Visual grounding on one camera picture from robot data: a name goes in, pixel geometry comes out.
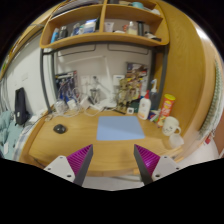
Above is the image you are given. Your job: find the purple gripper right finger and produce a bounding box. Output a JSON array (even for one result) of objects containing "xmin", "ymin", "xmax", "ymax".
[{"xmin": 134, "ymin": 144, "xmax": 180, "ymax": 185}]

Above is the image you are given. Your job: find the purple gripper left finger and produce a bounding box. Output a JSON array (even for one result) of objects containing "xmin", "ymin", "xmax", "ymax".
[{"xmin": 44, "ymin": 144, "xmax": 93, "ymax": 186}]

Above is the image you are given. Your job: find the black computer mouse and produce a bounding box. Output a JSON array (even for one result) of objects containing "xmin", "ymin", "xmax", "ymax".
[{"xmin": 53, "ymin": 124, "xmax": 67, "ymax": 134}]

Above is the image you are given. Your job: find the blue mouse pad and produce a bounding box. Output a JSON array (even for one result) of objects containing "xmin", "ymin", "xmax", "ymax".
[{"xmin": 97, "ymin": 116, "xmax": 145, "ymax": 141}]

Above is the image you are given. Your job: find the white mug with face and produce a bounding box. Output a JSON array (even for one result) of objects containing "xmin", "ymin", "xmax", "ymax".
[{"xmin": 162, "ymin": 116, "xmax": 181, "ymax": 136}]

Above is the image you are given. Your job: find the white glue bottle red cap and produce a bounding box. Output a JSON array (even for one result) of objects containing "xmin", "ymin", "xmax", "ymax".
[{"xmin": 138, "ymin": 90, "xmax": 151, "ymax": 120}]

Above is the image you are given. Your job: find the small white clock cube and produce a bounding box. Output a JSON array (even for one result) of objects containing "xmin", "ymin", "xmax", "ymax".
[{"xmin": 127, "ymin": 107, "xmax": 134, "ymax": 115}]

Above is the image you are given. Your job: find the dark spray bottle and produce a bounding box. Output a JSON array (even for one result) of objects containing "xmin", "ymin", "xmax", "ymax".
[{"xmin": 150, "ymin": 79, "xmax": 158, "ymax": 110}]

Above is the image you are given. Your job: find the red yellow chips can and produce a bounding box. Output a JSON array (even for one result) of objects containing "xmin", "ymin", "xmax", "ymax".
[{"xmin": 157, "ymin": 94, "xmax": 176, "ymax": 127}]

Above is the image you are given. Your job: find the teal blanket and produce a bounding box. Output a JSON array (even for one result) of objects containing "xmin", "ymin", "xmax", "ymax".
[{"xmin": 0, "ymin": 111, "xmax": 23, "ymax": 160}]

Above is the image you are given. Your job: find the wooden mechanical model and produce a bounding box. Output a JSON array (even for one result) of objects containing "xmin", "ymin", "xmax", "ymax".
[{"xmin": 116, "ymin": 78, "xmax": 140, "ymax": 113}]

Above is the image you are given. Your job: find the blue boxed item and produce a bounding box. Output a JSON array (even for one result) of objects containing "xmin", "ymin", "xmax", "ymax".
[{"xmin": 55, "ymin": 71, "xmax": 79, "ymax": 102}]

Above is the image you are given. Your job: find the white cup on shelf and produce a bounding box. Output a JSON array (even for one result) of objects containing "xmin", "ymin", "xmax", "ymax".
[{"xmin": 104, "ymin": 22, "xmax": 114, "ymax": 32}]

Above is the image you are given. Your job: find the black bottle on shelf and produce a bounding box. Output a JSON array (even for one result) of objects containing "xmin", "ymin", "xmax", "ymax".
[{"xmin": 137, "ymin": 21, "xmax": 144, "ymax": 36}]

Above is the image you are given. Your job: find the wooden wall shelf unit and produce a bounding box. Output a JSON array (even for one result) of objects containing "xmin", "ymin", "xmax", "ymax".
[{"xmin": 40, "ymin": 0, "xmax": 169, "ymax": 49}]

